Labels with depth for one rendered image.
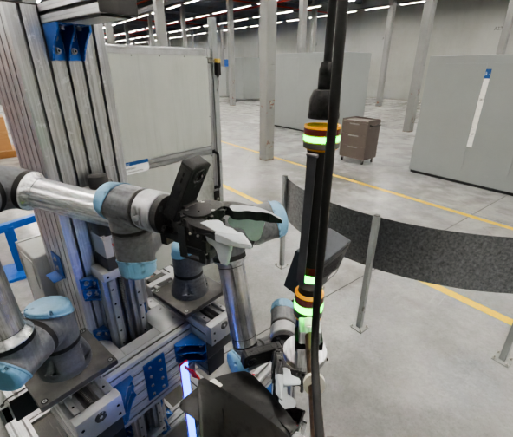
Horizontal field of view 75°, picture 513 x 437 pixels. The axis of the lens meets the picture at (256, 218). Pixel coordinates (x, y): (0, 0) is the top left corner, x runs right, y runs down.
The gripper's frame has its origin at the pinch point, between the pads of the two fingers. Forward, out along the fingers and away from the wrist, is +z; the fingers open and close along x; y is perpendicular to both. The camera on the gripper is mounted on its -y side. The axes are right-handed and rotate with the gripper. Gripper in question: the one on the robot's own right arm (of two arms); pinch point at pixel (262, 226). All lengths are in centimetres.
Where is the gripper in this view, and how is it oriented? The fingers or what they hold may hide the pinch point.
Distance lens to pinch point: 49.7
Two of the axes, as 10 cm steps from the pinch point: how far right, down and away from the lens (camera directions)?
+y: 0.1, 9.1, 4.1
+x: -5.0, 3.6, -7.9
